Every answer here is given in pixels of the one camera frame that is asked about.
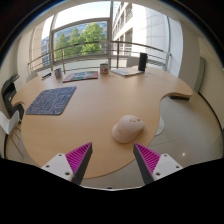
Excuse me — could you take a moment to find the black cylindrical speaker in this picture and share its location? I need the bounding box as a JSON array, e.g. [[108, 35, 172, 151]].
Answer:
[[137, 52, 149, 72]]

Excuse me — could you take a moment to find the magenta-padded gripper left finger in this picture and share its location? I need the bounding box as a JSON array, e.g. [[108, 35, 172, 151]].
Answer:
[[40, 141, 94, 186]]

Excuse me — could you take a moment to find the small dark blue box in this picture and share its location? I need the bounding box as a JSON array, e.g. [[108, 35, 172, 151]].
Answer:
[[41, 72, 53, 81]]

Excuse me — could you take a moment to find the white mug with blue print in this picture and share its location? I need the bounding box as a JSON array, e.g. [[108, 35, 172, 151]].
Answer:
[[54, 67, 64, 81]]

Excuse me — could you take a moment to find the pale pink computer mouse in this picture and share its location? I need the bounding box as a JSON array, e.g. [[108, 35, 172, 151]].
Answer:
[[111, 114, 146, 145]]

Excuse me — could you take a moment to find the white mug with red print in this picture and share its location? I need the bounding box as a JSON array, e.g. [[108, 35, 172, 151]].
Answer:
[[99, 63, 110, 75]]

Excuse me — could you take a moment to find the red printed magazine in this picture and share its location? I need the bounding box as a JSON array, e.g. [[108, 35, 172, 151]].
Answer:
[[62, 70, 100, 83]]

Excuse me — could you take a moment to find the navy patterned mouse pad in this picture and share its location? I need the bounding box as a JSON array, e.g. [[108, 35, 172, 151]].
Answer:
[[25, 85, 78, 117]]

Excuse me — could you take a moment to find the metal balcony railing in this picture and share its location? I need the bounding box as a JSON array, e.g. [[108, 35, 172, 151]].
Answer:
[[27, 40, 171, 73]]

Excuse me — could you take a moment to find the white chair with wooden legs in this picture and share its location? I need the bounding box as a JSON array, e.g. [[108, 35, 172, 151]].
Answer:
[[0, 109, 26, 158]]

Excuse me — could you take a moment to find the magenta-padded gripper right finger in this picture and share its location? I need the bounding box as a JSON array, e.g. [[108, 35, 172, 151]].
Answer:
[[132, 142, 184, 186]]

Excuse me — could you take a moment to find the black and white printer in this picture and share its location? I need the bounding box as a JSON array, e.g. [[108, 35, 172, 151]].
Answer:
[[0, 73, 25, 121]]

